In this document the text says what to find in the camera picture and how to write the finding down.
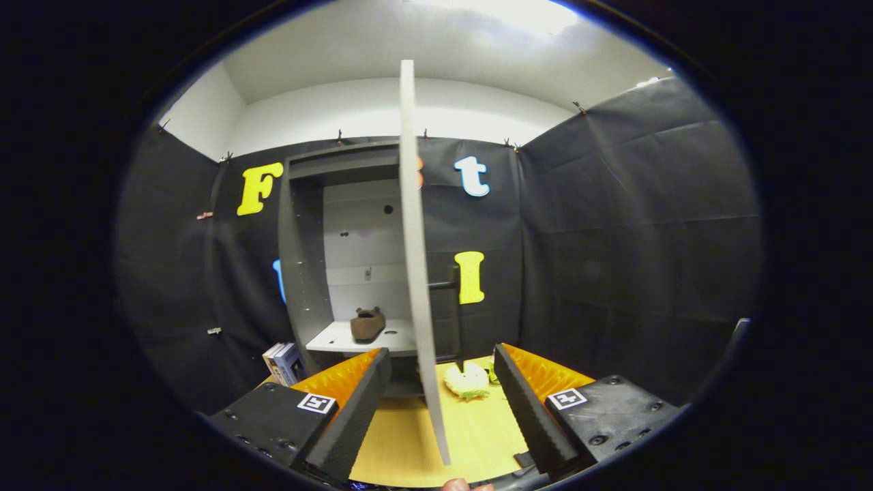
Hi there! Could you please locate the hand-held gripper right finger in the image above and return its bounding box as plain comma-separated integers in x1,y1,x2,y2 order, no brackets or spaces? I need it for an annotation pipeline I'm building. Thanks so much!
492,343,683,478

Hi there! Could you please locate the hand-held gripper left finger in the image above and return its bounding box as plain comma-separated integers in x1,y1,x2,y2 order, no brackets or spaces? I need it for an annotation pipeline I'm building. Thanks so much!
205,346,393,483

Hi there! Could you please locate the brown fuzzy shoe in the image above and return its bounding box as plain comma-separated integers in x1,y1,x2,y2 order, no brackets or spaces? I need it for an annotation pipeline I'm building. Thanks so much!
350,307,387,343

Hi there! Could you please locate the dark grey shoe cabinet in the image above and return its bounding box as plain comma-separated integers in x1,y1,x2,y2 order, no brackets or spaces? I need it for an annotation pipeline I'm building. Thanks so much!
278,140,464,398

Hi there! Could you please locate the beige shoe cabinet door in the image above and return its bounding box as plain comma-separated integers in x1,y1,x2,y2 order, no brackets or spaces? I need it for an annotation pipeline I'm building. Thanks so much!
399,60,466,466

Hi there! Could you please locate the yellow plush toy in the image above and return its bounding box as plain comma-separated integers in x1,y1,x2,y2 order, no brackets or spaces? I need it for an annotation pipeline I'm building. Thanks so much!
445,363,490,400

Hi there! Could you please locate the blue cover book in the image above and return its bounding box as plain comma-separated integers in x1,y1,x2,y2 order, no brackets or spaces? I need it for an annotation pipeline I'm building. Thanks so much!
273,343,306,386

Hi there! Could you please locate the white spine book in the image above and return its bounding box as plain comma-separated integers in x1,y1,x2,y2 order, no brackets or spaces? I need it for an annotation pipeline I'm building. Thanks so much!
263,342,287,384

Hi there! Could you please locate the black backdrop cloth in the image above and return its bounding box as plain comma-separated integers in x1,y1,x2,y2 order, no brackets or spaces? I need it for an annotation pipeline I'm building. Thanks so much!
115,75,763,417

